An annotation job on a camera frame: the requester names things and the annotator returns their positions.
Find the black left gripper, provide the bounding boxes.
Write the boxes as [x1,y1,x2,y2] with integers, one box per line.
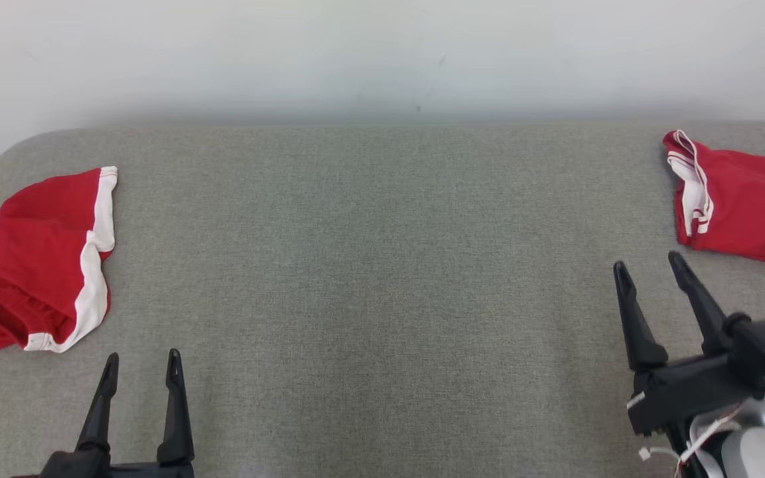
[37,348,196,478]

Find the grey fabric sofa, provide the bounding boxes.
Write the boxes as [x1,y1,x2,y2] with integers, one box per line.
[0,121,765,478]

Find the red shorts white side panels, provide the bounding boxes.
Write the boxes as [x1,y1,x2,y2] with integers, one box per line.
[0,166,118,354]

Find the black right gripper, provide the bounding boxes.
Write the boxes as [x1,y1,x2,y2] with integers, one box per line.
[612,250,765,438]

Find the red jersey shirt white stripes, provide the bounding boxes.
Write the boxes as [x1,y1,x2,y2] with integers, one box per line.
[663,129,765,274]

